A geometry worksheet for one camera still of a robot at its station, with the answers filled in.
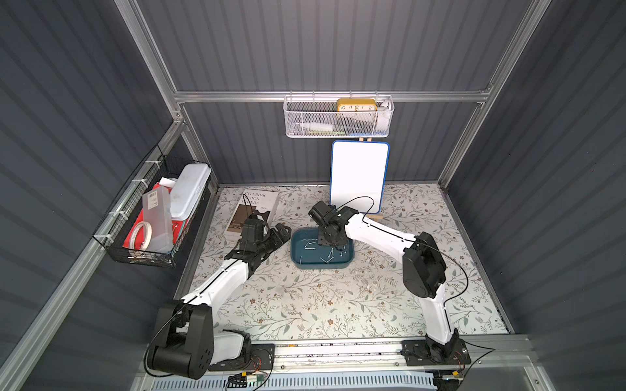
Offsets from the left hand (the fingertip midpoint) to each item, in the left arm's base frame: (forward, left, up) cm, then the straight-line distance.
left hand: (285, 234), depth 87 cm
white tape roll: (-13, +33, +20) cm, 41 cm away
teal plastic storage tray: (0, -7, -13) cm, 15 cm away
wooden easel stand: (+13, -36, -6) cm, 38 cm away
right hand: (+2, -16, -5) cm, 17 cm away
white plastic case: (+3, +28, +20) cm, 35 cm away
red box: (-7, +29, +16) cm, 34 cm away
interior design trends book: (+24, +18, -9) cm, 32 cm away
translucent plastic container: (-5, +34, +20) cm, 40 cm away
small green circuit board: (-41, +5, -12) cm, 43 cm away
